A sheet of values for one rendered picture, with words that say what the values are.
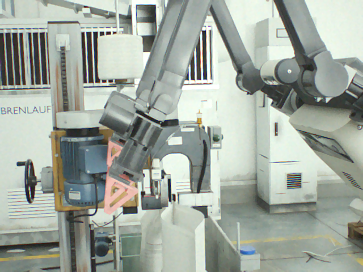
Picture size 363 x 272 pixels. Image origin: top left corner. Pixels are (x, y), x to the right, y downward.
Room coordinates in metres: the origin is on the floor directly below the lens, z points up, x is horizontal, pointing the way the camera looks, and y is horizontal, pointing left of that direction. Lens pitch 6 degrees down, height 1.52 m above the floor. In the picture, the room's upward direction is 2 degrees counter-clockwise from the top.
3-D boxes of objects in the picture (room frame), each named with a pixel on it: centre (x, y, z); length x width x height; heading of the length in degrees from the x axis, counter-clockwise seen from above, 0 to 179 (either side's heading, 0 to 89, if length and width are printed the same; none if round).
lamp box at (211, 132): (2.07, -0.11, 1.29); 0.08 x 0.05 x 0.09; 8
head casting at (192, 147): (2.16, 0.05, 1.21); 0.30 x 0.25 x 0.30; 8
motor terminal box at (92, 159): (1.75, 0.32, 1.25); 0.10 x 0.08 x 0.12; 123
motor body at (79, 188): (1.84, 0.38, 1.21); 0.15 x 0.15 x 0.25
